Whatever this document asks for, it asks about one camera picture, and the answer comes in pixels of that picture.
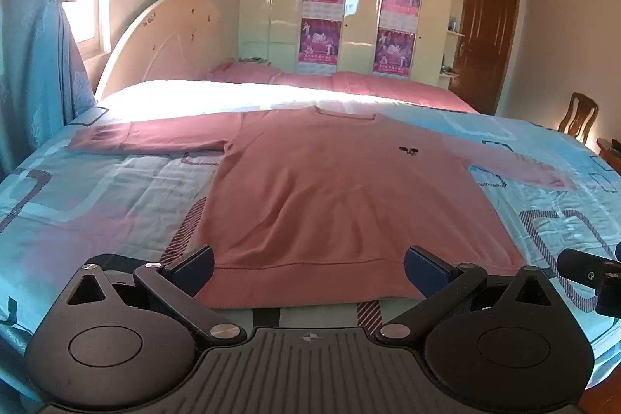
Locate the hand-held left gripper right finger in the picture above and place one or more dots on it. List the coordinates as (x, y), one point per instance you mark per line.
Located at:
(424, 271)

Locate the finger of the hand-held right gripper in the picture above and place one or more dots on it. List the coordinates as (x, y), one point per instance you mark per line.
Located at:
(575, 263)

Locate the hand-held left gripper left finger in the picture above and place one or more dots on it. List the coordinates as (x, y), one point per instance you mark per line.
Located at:
(194, 271)

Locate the pink knit sweater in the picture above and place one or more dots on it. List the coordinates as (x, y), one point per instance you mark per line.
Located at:
(315, 200)

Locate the wooden side table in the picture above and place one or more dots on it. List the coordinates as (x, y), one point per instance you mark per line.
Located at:
(610, 154)

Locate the bed with blue quilt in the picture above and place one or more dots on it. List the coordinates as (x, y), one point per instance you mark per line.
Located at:
(97, 200)

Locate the wooden chair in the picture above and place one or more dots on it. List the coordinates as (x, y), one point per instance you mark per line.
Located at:
(577, 113)

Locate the cream bed headboard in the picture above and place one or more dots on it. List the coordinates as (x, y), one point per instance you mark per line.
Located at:
(160, 40)

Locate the brown wooden door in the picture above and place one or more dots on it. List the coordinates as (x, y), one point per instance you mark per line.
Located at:
(485, 45)

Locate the cream corner shelves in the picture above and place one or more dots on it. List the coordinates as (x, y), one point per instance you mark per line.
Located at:
(458, 33)

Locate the blue curtain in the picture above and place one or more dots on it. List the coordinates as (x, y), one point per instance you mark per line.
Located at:
(34, 55)

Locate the window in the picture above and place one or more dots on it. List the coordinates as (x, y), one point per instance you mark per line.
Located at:
(90, 6)

